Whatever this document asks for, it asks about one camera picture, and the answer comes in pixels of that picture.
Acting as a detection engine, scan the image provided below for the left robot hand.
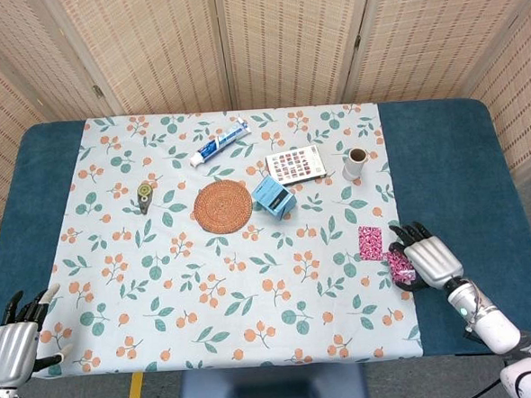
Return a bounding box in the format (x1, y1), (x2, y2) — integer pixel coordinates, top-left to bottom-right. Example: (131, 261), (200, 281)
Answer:
(0, 282), (76, 390)

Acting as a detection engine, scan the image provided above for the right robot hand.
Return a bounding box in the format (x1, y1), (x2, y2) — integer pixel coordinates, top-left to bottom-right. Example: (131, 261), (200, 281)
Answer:
(387, 218), (466, 294)

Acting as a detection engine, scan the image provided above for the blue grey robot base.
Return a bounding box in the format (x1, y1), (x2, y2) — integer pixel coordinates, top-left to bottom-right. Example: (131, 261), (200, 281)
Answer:
(176, 362), (369, 398)

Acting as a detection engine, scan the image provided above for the floral print tablecloth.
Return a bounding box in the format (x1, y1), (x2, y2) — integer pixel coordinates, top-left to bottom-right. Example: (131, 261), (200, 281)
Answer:
(14, 98), (424, 382)

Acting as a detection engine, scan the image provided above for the teal velvet table cover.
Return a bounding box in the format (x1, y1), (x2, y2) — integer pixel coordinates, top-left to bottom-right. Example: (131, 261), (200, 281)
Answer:
(0, 92), (531, 383)

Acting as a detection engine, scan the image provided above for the white cardboard tube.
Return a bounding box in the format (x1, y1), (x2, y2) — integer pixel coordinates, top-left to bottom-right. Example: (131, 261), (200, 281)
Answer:
(340, 147), (372, 183)

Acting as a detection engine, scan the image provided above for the flat box with swatch grid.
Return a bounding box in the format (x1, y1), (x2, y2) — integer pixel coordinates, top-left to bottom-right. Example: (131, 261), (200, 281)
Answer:
(264, 143), (329, 188)

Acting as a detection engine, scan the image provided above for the blue cardboard box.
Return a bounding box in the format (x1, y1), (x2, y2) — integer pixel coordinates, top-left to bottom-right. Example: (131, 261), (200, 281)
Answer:
(249, 173), (299, 222)

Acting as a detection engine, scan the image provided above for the green correction tape dispenser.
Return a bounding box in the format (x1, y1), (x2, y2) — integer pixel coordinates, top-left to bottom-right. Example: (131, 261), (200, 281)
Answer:
(136, 181), (157, 216)

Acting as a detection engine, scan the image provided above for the round woven rattan coaster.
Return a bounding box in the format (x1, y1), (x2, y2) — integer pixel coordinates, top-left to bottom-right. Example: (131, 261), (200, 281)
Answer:
(192, 177), (255, 236)

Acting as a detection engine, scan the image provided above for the blue white toothpaste tube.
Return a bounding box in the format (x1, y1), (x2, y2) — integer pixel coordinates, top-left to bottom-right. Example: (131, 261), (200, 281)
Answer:
(187, 117), (254, 168)

